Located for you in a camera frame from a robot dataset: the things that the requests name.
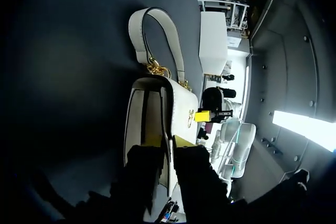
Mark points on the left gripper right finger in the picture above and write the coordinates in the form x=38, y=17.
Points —
x=194, y=171

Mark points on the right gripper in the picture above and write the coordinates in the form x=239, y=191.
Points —
x=212, y=99

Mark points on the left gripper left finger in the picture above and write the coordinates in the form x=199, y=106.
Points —
x=139, y=171

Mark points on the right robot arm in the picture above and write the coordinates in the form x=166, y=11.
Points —
x=244, y=140

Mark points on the large white block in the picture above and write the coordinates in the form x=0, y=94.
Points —
x=212, y=40

